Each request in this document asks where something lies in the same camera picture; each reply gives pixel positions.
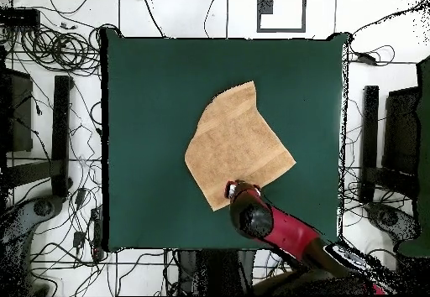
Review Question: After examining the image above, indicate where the orange terry towel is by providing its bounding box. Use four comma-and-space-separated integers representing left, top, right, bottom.
183, 81, 297, 212

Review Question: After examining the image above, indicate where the dark green table cloth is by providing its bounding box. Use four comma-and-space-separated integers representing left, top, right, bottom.
99, 27, 353, 253

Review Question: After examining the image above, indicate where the black power strip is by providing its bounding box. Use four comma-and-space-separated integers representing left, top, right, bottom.
90, 206, 104, 261

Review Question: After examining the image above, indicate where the black box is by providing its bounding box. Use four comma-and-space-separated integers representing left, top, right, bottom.
0, 66, 34, 154
382, 86, 421, 177

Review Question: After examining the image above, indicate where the dark green fabric sheet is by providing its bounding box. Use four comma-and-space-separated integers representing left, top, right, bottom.
397, 58, 430, 258

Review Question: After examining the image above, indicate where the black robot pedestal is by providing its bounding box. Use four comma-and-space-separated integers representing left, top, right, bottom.
176, 249, 256, 296

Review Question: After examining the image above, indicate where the grey square floor frame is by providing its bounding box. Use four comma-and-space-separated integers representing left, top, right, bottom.
256, 0, 307, 34

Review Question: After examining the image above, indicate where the coiled black cable bundle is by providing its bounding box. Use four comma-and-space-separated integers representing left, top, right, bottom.
19, 24, 102, 76

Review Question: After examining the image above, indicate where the black network switch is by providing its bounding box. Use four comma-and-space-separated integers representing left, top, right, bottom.
0, 8, 41, 29

